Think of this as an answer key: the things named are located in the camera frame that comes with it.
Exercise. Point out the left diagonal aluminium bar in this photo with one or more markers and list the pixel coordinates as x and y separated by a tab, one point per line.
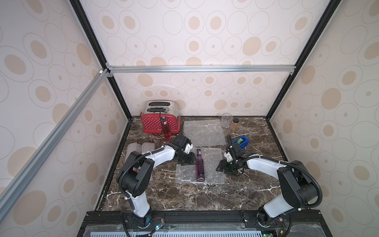
16	188

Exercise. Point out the blue tape dispenser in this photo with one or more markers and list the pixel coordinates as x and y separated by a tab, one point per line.
242	141

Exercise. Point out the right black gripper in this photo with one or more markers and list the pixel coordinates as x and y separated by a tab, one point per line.
228	165

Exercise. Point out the clear drinking glass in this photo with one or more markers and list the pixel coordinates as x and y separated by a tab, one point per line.
226	120

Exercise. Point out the horizontal aluminium bar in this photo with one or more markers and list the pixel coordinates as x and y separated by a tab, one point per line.
111	70

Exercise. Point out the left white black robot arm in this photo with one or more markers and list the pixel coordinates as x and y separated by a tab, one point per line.
135	175

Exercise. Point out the red perforated plastic basket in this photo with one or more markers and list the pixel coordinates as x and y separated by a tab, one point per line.
152	123

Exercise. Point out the single bubble wrap sheet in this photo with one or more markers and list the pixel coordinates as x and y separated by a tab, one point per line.
133	147

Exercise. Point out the silver toaster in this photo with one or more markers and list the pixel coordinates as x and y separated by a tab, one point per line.
160	106

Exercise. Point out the brown spice jar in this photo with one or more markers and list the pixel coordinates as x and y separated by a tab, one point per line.
234	125

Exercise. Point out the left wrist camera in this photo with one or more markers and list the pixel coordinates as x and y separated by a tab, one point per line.
188	148

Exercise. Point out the purple drink bottle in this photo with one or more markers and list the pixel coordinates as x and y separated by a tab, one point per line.
200	173

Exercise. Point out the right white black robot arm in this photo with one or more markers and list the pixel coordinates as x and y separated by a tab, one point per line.
299	189

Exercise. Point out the red drink bottle back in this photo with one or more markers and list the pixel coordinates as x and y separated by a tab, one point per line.
166	129

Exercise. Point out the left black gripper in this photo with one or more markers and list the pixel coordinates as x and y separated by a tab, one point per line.
186	157

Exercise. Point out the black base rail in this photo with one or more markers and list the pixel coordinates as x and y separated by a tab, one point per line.
306	223

